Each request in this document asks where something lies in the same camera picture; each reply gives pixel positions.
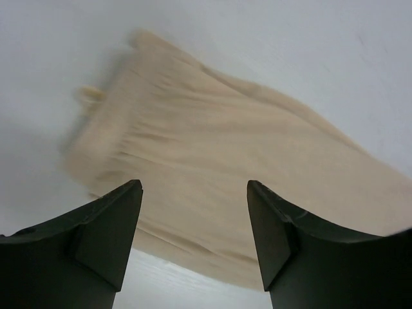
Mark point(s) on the beige trousers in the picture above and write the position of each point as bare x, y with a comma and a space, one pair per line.
194, 137

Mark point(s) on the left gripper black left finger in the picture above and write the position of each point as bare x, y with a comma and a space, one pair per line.
76, 260

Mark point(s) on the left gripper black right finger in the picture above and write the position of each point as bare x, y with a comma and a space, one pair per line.
308, 262

